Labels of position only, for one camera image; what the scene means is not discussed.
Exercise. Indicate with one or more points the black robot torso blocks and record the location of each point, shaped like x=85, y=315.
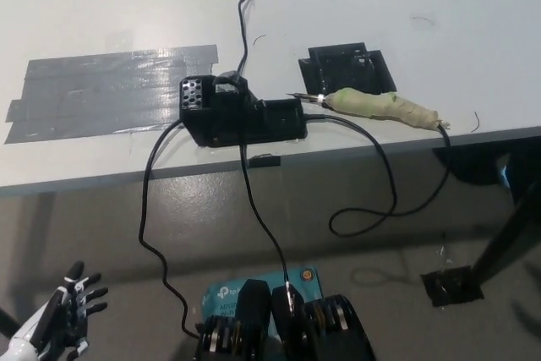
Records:
x=253, y=318

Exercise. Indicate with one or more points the black table leg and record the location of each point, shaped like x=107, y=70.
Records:
x=503, y=238

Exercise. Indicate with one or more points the small black tape strip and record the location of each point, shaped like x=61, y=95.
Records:
x=265, y=162

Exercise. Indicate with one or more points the black table foot plate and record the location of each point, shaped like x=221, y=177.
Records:
x=444, y=289

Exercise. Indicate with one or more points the teal tp-link box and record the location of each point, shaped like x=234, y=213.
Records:
x=224, y=297

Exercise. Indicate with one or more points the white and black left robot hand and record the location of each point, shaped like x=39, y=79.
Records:
x=69, y=314

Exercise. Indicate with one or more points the black pole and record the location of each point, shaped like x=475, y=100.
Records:
x=6, y=321

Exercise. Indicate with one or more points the black square holder tray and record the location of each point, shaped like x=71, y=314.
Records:
x=346, y=69

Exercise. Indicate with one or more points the black soldering station base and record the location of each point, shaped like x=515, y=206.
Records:
x=236, y=124

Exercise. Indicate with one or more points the grey duct tape patch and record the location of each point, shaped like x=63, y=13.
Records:
x=105, y=90

